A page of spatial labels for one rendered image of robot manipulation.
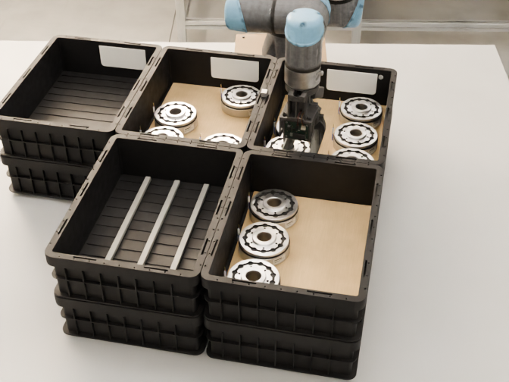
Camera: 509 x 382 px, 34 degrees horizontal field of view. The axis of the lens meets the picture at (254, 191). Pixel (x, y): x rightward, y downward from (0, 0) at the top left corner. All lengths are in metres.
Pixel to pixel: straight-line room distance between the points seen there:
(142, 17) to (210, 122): 2.35
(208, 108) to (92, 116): 0.29
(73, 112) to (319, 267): 0.81
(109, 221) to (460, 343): 0.77
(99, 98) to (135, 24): 2.14
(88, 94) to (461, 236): 1.00
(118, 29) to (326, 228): 2.68
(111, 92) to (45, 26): 2.20
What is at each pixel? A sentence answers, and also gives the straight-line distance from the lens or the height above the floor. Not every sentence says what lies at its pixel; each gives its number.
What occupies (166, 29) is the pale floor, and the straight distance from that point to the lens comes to 4.23.
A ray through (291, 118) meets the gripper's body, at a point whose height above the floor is 1.01.
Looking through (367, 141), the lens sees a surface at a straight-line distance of 1.95.
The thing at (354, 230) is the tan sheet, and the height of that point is 0.83.
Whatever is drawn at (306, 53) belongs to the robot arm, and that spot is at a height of 1.16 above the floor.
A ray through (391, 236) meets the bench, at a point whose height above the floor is 0.70.
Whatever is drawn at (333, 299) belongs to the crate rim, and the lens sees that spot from 1.46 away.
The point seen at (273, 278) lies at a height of 0.86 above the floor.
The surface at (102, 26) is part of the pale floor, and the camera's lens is 4.31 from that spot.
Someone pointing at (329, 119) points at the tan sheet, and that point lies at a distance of 2.06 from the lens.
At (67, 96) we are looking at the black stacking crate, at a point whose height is 0.83.
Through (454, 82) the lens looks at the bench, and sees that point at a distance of 2.51.
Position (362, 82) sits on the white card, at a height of 0.89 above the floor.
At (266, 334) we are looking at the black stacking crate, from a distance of 1.56.
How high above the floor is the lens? 1.99
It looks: 39 degrees down
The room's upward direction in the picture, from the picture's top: straight up
